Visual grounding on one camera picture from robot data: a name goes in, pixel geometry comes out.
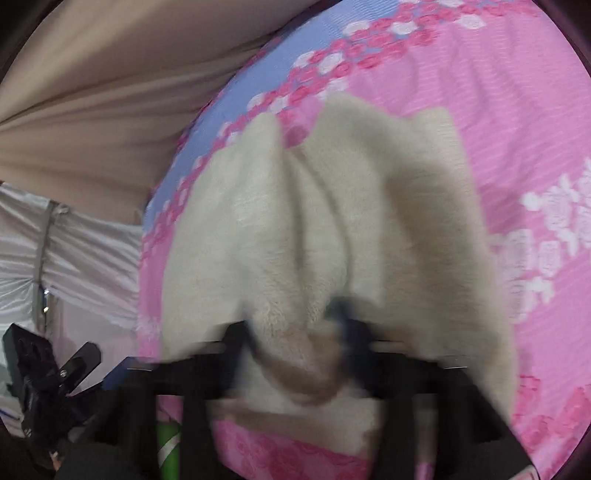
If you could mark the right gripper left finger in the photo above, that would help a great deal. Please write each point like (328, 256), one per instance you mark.
(121, 440)

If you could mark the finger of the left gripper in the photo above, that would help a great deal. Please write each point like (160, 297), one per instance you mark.
(84, 361)

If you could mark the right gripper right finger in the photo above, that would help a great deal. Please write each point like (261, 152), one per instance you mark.
(428, 400)

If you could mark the beige knit heart sweater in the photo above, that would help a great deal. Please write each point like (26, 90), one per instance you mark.
(377, 210)

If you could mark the green bottle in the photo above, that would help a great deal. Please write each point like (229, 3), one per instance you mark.
(168, 435)

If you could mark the white satin curtain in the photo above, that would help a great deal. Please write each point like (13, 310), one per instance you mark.
(69, 277)

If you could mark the beige curtain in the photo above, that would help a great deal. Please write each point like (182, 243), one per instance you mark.
(95, 94)

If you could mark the pink floral bed sheet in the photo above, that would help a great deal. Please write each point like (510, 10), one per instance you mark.
(519, 95)

